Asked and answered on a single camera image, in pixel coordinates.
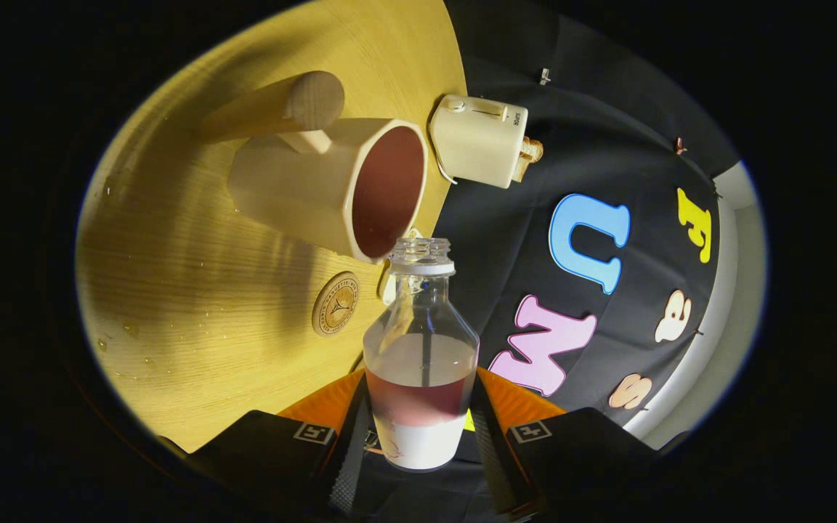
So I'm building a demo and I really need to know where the white toaster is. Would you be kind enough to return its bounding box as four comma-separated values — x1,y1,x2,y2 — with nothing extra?
429,94,529,190

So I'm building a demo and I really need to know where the round cork coaster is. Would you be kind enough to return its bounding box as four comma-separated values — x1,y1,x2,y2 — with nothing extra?
312,272,360,337

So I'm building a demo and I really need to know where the clear juice bottle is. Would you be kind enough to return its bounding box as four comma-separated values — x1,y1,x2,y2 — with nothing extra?
363,238,480,473

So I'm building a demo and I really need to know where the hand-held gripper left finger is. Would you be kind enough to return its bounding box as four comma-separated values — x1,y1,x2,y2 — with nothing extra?
159,367,372,520

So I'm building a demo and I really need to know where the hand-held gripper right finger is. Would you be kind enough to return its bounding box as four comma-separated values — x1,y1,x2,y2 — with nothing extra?
473,367,688,520

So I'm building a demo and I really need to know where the beige cup with wooden handle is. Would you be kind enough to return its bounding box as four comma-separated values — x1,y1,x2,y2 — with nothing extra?
197,70,429,264

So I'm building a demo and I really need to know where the black backdrop cloth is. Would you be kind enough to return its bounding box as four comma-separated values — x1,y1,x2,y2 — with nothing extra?
349,0,746,523

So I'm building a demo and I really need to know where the wooden table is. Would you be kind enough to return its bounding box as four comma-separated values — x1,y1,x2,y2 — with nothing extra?
76,0,469,455

